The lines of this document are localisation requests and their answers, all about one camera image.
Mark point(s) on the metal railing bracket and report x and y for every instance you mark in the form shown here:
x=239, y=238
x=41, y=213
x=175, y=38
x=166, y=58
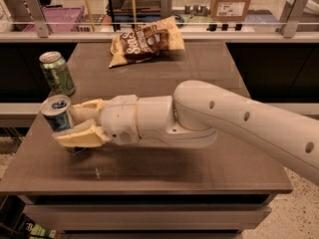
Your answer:
x=299, y=16
x=165, y=8
x=39, y=21

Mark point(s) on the purple plastic crate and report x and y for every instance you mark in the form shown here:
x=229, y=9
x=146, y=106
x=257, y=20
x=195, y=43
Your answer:
x=61, y=19

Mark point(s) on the grey table drawer front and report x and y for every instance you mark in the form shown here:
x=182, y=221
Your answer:
x=147, y=218

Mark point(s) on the left metal railing bracket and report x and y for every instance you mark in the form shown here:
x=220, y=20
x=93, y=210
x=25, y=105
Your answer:
x=39, y=21

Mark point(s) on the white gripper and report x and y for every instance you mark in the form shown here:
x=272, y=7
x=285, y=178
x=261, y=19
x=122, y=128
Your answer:
x=119, y=119

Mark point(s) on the yellow pole left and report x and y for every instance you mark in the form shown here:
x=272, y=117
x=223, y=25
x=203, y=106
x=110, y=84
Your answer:
x=90, y=15

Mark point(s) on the right metal railing bracket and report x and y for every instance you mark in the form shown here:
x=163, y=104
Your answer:
x=299, y=16

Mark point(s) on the green soda can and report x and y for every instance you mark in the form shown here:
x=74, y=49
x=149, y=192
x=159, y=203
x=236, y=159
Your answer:
x=57, y=74

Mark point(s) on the brown chip bag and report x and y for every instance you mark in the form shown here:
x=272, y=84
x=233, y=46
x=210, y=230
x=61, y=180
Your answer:
x=145, y=42

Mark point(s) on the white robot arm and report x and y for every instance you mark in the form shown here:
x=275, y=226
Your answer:
x=190, y=118

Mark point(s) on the yellow pole right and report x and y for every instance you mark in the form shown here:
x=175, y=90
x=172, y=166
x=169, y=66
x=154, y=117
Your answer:
x=134, y=13

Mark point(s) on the yellow pole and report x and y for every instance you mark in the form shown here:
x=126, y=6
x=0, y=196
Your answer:
x=90, y=15
x=134, y=13

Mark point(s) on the green packet under table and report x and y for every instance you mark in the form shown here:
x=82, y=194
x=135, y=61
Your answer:
x=32, y=230

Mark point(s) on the middle metal railing bracket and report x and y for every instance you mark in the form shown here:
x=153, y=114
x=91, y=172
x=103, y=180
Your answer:
x=165, y=8

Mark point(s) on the cardboard box with label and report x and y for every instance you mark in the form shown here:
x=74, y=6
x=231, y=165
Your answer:
x=229, y=10

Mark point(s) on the blue silver redbull can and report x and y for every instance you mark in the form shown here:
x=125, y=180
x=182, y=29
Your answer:
x=56, y=111

